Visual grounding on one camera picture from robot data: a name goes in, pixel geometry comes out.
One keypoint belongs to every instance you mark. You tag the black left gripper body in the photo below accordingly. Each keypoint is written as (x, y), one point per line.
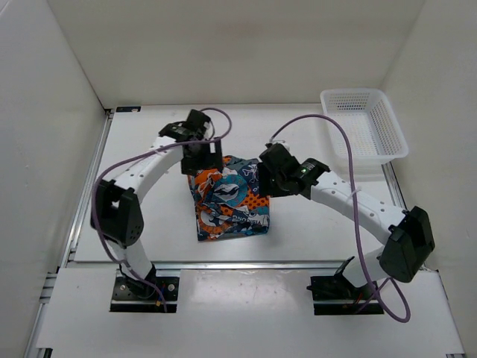
(201, 158)

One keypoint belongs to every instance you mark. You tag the colourful patterned shorts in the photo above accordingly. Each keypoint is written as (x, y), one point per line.
(227, 202)

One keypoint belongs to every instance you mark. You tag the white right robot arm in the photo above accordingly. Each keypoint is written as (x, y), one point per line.
(405, 236)

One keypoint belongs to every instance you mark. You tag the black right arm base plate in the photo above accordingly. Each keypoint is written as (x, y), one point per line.
(333, 295)

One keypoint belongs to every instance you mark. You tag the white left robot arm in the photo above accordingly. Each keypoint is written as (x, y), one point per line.
(116, 212)

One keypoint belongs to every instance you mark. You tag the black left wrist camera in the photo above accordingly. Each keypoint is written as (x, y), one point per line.
(198, 123)

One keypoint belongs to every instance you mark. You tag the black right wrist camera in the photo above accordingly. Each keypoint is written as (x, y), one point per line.
(277, 159)

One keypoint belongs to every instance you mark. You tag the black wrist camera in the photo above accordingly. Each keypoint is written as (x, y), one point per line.
(277, 159)
(198, 123)

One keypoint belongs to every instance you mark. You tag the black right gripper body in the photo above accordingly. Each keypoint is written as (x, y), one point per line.
(272, 185)

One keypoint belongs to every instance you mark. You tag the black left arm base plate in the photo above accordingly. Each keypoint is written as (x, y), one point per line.
(125, 300)

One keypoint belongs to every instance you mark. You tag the white plastic mesh basket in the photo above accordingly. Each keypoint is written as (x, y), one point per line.
(368, 120)

